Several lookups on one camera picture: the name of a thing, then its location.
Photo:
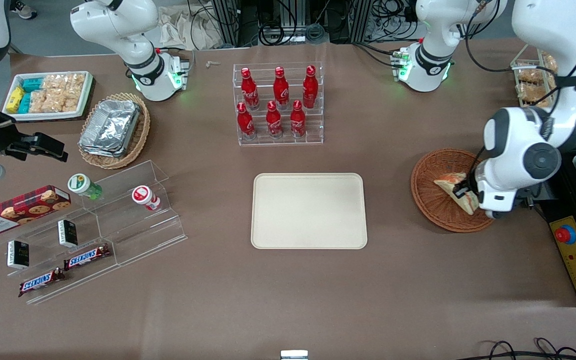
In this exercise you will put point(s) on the triangular sandwich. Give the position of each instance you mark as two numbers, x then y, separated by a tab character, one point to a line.
468	205

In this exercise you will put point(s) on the silver metal bracket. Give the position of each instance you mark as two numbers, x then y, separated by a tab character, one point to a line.
294	355

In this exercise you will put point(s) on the red emergency stop button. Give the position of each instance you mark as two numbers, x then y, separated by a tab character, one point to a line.
566	235

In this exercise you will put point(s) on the black platform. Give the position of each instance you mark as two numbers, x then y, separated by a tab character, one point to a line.
567	200

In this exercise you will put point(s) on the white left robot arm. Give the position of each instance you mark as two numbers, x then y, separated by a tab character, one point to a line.
548	30

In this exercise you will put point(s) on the light oval wicker basket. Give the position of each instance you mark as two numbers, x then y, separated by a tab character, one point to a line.
140	135

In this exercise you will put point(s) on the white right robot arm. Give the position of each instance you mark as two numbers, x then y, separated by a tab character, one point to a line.
118	25

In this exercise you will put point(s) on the small beige object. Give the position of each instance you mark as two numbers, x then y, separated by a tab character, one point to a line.
213	64

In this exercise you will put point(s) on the aluminium frame rack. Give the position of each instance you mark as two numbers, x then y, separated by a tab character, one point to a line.
228	22

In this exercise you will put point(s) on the red lid cup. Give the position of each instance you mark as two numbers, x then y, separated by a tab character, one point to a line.
144	196

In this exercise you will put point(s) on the small black white box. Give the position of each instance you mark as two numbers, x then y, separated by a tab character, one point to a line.
18	254
68	233

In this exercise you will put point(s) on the clear rice cracker bag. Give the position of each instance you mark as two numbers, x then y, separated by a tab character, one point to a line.
64	81
64	100
38	101

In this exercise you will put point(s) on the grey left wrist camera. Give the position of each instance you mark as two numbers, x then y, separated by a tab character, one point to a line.
498	214

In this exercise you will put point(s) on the brown round wicker basket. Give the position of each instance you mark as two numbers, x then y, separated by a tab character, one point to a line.
433	205

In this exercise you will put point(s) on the Snickers chocolate bar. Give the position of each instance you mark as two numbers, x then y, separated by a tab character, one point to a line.
87	257
40	282

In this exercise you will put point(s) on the beige cloth bag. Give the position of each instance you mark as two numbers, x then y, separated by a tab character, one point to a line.
188	27

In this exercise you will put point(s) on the green lid cup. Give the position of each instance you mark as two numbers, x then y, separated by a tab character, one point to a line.
82	185

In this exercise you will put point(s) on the red cola bottle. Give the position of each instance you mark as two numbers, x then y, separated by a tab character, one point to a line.
245	122
274	121
298	120
310	88
249	90
281	89

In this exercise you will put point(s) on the yellow snack packet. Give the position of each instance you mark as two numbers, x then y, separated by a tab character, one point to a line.
14	99

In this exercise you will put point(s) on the red tartan cookie box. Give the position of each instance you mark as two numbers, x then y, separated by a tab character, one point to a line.
23	209

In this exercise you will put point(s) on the clear acrylic bottle rack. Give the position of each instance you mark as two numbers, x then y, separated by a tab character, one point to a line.
313	130

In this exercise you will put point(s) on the beige plastic tray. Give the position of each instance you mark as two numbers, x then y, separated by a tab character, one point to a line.
309	211

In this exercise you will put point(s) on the white rectangular snack tray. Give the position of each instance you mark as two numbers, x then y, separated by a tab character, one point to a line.
48	116

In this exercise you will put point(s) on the clear acrylic stepped shelf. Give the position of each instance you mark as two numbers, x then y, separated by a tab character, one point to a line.
133	235

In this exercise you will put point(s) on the teal snack packet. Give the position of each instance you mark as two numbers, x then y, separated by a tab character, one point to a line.
32	84
25	103

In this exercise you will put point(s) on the stacked aluminium foil containers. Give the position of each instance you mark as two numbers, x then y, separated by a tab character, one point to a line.
110	127

